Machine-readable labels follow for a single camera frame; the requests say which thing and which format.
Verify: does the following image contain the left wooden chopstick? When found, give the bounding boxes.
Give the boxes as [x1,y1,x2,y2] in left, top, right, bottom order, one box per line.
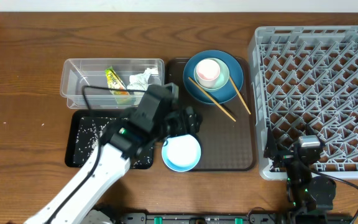
[188,77,236,122]

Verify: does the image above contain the black tray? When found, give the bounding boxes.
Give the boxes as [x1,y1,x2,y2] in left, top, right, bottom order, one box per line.
[64,109,155,170]

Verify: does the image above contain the light blue bowl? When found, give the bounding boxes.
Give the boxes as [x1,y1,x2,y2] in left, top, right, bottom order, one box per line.
[162,134,201,172]

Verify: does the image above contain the yellow snack wrapper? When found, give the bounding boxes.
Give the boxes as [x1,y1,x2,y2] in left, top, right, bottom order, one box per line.
[105,67,132,105]

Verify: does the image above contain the brown serving tray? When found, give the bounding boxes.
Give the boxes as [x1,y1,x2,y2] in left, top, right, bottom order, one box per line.
[166,58,256,172]

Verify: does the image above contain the wooden chopstick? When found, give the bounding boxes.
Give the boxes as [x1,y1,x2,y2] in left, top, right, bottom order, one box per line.
[229,76,251,115]
[188,77,236,122]

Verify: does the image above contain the grey dishwasher rack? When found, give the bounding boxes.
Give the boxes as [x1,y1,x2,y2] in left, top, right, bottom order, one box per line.
[248,26,358,180]

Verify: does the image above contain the pile of rice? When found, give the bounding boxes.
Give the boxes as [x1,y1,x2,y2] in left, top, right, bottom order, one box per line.
[73,117,154,169]

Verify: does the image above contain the right wooden chopstick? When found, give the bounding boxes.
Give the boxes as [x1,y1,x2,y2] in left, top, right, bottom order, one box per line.
[229,76,251,115]

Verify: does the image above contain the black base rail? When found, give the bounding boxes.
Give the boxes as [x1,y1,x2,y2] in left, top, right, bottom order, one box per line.
[82,212,354,224]

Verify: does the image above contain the pink cup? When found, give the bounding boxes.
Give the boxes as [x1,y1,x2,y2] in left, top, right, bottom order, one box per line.
[195,58,221,88]

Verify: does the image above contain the mint green bowl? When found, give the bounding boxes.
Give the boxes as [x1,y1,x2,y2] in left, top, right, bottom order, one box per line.
[194,58,229,92]

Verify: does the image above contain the dark blue plate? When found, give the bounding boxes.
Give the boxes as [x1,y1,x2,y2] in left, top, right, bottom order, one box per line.
[183,50,244,105]

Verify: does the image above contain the clear plastic bin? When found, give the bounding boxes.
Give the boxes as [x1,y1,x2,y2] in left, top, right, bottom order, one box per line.
[60,58,165,110]

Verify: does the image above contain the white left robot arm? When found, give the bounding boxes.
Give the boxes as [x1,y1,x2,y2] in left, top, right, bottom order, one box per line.
[26,83,202,223]

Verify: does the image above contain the white napkin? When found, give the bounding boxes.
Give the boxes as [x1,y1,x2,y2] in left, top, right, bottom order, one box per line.
[126,68,158,95]

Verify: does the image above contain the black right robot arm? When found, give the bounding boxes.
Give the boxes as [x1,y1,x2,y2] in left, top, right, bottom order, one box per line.
[264,135,336,215]

